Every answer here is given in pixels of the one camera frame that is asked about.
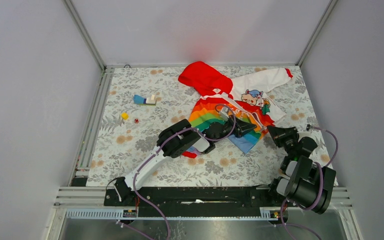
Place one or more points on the blue white toy block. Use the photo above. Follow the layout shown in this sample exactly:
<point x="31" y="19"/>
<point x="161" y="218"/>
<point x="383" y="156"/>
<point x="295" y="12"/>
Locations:
<point x="149" y="101"/>

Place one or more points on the aluminium frame rails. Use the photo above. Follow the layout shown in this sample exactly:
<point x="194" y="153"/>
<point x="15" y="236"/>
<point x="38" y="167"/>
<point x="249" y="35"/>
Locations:
<point x="54" y="229"/>

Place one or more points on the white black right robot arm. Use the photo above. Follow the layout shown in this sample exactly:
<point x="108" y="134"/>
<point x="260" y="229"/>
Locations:
<point x="307" y="183"/>

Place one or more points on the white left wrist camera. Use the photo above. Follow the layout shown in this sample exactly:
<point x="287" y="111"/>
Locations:
<point x="225" y="113"/>

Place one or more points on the small yellow cube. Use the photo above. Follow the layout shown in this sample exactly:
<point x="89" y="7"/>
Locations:
<point x="124" y="116"/>

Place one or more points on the rainbow red white kids jacket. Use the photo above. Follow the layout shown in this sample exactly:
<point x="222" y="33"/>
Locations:
<point x="246" y="95"/>

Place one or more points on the grey slotted cable duct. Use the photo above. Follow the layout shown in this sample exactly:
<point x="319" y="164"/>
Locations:
<point x="101" y="214"/>

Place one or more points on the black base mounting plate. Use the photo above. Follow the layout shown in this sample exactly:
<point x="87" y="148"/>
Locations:
<point x="197" y="202"/>

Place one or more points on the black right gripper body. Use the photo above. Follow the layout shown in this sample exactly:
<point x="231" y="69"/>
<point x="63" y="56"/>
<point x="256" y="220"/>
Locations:
<point x="289" y="145"/>

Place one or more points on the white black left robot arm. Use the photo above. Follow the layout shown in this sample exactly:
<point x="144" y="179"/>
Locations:
<point x="173" y="142"/>

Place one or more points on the floral patterned table mat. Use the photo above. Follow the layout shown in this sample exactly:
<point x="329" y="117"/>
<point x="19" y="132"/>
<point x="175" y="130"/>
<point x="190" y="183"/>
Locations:
<point x="122" y="145"/>

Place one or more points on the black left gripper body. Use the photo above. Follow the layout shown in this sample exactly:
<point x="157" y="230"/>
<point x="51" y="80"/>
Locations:
<point x="228" y="129"/>

